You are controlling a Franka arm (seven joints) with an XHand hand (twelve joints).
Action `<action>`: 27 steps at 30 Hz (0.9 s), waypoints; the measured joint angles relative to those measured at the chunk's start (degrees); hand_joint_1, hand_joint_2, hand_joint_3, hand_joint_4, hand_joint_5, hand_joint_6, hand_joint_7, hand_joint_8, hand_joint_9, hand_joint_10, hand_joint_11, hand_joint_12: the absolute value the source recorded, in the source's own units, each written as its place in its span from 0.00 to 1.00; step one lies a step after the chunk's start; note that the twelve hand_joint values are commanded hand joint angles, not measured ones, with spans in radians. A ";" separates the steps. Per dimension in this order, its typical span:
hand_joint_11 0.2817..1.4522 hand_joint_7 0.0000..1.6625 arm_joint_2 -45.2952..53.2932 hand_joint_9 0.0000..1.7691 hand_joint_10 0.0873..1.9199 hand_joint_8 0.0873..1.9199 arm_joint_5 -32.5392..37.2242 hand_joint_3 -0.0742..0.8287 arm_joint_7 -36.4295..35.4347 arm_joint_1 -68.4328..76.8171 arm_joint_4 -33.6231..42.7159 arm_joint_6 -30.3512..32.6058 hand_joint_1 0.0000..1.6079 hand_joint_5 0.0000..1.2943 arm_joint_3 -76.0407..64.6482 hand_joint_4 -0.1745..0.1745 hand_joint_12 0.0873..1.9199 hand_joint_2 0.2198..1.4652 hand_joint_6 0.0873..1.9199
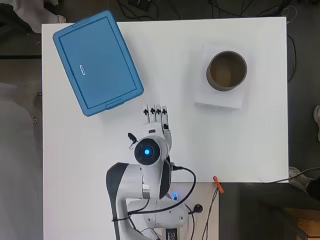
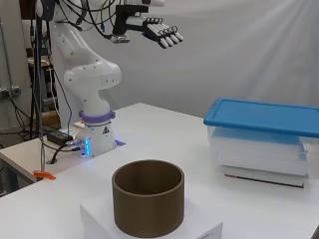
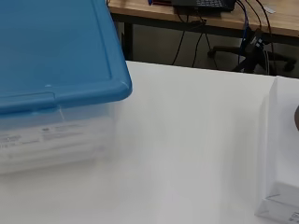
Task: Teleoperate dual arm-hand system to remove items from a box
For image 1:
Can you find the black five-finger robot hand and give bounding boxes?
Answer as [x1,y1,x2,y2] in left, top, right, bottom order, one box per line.
[142,104,174,148]

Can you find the white flat box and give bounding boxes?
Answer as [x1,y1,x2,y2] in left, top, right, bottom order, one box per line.
[193,43,253,110]

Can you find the brown round tub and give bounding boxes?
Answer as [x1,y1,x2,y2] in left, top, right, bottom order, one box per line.
[205,50,249,92]

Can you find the orange clamp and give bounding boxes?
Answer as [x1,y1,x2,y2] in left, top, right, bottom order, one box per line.
[213,175,225,194]

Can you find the blue plastic lid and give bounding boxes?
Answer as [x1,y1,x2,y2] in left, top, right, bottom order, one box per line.
[52,9,145,118]

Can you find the person's shoe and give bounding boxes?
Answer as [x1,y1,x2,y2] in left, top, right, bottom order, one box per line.
[288,166,313,191]

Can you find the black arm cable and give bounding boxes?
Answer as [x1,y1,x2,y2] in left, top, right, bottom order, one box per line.
[112,164,198,223]

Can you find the thin red and black wires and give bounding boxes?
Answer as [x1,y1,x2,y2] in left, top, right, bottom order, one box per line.
[201,189,220,240]

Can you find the black floor cable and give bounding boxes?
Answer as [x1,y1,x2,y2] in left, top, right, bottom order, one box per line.
[266,166,320,185]

